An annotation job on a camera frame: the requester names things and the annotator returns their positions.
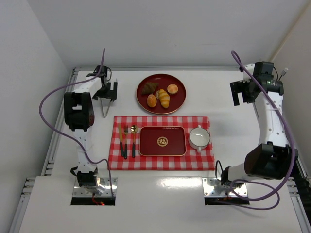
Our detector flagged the metal tongs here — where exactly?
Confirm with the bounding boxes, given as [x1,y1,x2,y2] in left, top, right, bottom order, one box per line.
[100,98,113,118]

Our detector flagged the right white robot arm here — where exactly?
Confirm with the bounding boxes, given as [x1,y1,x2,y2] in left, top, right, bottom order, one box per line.
[221,62,292,187]

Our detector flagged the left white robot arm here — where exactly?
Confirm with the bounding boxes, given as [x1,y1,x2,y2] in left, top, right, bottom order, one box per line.
[64,65,118,196]

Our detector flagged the striped orange bread roll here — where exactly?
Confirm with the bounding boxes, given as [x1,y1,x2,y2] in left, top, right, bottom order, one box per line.
[159,89,170,109]

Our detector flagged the brown chocolate croissant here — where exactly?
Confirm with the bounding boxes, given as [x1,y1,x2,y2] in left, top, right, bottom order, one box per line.
[141,82,159,95]

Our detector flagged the round sesame bun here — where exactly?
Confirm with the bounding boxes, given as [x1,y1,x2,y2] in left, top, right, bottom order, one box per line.
[147,94,157,108]

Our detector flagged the round flat bun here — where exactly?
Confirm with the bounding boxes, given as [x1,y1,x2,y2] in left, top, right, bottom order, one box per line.
[167,84,178,95]

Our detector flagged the round red plate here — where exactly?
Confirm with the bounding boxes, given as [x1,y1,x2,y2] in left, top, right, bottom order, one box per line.
[136,74,187,115]

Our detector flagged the rectangular red tray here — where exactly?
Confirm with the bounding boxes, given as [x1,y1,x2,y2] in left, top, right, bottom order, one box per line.
[139,126,187,156]

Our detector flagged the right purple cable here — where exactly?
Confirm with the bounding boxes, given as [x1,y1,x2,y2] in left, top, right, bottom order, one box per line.
[225,50,299,211]

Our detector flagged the purple cable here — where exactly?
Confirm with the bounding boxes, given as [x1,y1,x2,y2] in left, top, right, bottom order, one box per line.
[39,48,114,197]
[225,50,299,211]

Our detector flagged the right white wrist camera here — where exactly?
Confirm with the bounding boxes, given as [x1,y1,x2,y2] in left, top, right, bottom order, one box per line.
[240,63,255,83]

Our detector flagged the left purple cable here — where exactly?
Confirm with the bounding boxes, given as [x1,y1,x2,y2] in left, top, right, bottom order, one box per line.
[39,48,114,197]

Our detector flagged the gold knife green handle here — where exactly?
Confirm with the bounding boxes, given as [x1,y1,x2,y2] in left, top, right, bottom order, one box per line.
[118,124,124,157]

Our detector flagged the gold fork green handle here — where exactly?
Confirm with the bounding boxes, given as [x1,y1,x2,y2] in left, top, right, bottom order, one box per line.
[123,125,128,159]

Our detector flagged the gold spoon green handle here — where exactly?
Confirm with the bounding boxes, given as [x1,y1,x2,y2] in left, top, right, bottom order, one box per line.
[131,125,138,158]

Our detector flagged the white two-handled bowl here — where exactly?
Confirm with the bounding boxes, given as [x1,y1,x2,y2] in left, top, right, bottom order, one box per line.
[188,125,211,153]

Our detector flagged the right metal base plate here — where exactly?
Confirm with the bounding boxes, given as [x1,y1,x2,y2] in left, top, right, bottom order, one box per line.
[202,177,238,198]

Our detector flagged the metal base plate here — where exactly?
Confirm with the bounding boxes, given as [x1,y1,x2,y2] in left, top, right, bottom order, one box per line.
[72,178,118,198]
[202,177,238,198]

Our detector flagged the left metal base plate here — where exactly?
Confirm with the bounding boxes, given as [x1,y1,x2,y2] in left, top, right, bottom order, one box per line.
[72,178,118,198]

